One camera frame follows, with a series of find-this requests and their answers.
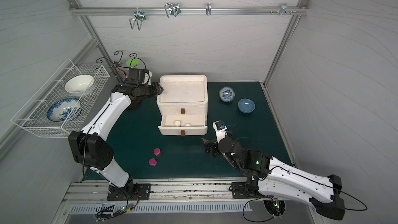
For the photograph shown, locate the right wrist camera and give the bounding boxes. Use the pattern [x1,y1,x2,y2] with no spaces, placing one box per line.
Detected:
[212,120,228,143]

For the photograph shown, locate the green upturned wine glass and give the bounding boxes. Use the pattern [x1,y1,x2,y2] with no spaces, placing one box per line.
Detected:
[126,58,141,67]

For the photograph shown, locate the double wire hook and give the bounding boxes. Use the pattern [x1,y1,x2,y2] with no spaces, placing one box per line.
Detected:
[164,3,181,18]

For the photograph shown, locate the white wire basket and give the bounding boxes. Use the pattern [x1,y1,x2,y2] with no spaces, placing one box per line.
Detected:
[11,59,110,138]

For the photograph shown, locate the pink paint can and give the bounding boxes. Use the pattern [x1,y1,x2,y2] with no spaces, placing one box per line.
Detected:
[149,158,157,167]
[153,148,161,156]

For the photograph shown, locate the small metal hook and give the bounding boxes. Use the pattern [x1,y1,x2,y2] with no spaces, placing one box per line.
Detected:
[205,3,211,16]

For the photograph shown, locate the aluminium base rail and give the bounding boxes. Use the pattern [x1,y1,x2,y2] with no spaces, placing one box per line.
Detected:
[61,176,318,205]

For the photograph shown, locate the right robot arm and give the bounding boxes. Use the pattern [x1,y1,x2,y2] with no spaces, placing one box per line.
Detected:
[202,136,346,220]

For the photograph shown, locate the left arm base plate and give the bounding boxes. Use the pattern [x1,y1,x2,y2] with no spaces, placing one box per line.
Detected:
[106,183,151,201]

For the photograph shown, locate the aluminium top rail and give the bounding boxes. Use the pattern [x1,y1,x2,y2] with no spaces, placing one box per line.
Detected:
[70,5,309,17]

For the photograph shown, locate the blue patterned plate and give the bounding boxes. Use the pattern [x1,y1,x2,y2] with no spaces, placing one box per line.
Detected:
[47,98,81,122]

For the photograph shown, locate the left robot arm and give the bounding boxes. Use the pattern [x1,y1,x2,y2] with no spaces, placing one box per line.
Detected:
[68,83,164,191]

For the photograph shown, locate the left base cable bundle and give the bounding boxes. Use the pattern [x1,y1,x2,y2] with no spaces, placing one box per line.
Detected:
[94,189,141,222]

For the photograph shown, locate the white bowl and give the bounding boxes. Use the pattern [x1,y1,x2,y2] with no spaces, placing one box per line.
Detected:
[64,75,94,96]

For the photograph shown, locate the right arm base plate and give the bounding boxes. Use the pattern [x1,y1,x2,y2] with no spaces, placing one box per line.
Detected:
[229,182,258,199]

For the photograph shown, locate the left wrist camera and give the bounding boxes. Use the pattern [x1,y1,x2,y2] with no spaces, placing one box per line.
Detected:
[125,68,152,85]

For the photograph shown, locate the small blue patterned bowl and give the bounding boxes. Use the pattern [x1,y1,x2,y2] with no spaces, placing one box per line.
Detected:
[219,87,235,103]

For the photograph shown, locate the white three-drawer cabinet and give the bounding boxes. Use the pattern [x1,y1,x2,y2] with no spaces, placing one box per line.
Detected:
[157,75,208,136]

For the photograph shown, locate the metal hook with green tag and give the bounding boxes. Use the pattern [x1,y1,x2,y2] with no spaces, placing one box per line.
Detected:
[129,8,146,31]

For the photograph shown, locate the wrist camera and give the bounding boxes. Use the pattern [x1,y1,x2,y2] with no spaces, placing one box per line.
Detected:
[212,120,228,143]
[125,68,152,85]

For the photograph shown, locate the dark metal glass rack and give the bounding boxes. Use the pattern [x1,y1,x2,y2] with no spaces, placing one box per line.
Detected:
[95,50,138,82]

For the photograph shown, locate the white vent grille strip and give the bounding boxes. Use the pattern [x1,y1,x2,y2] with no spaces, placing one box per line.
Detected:
[69,201,252,215]

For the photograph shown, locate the right end metal hook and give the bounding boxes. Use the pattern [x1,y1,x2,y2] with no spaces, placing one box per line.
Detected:
[269,3,297,16]

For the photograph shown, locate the plain blue bowl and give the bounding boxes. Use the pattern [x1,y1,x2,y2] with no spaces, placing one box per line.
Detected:
[237,99,256,114]

